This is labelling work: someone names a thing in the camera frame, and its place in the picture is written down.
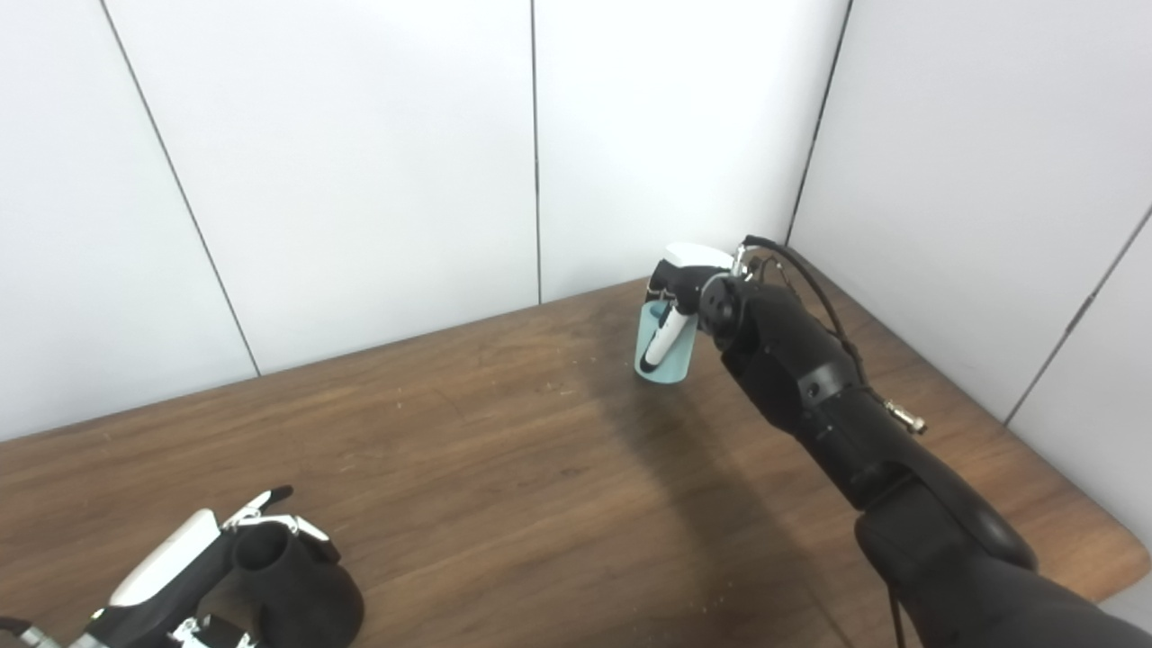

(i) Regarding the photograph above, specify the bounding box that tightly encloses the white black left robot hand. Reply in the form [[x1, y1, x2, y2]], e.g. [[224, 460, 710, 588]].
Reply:
[[88, 485, 343, 648]]

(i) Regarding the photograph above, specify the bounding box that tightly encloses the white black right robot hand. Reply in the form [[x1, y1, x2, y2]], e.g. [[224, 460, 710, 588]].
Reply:
[[637, 243, 739, 374]]

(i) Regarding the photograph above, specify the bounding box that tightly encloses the light-blue short hose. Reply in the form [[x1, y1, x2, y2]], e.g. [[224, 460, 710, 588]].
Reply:
[[634, 300, 699, 387]]

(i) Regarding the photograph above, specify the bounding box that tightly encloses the black funnel-shaped nozzle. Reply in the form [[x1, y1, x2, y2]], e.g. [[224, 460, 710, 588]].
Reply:
[[202, 520, 365, 648]]

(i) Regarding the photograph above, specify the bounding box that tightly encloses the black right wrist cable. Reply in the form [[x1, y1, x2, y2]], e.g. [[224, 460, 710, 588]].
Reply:
[[733, 235, 928, 437]]

